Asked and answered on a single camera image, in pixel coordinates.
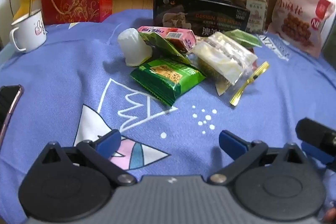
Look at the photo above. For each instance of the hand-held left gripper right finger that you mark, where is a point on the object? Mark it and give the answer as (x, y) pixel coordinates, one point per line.
(232, 144)

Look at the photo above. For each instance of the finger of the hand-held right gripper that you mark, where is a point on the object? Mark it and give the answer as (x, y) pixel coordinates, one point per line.
(315, 154)

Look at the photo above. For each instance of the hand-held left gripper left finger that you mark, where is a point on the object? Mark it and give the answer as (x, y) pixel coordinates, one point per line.
(109, 144)

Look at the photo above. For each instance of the large green cracker packet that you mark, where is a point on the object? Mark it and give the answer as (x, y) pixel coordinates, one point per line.
(162, 82)

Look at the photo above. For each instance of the clear nougat bag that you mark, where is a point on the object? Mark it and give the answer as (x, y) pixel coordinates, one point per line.
(223, 56)

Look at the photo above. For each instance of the white jelly cup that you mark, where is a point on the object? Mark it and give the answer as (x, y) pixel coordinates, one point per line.
(132, 48)

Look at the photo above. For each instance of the small green snack packet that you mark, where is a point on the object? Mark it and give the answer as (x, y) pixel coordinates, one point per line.
(244, 39)

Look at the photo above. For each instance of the black tin box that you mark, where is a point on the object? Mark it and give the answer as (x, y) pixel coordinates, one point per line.
(210, 16)

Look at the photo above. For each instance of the blue printed cloth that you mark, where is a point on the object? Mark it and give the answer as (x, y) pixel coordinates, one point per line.
(65, 69)

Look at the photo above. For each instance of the red snack packet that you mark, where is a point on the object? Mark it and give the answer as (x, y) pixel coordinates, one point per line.
(253, 50)

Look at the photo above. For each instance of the dark smartphone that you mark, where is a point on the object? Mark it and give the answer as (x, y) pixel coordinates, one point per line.
(8, 103)

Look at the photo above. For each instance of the white enamel mug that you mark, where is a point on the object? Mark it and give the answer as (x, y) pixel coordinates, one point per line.
(29, 35)

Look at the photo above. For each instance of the pink snack bag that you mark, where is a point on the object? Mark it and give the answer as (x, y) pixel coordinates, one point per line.
(294, 16)

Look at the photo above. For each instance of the clear nut jar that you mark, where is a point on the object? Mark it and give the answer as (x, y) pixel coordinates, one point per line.
(253, 3)

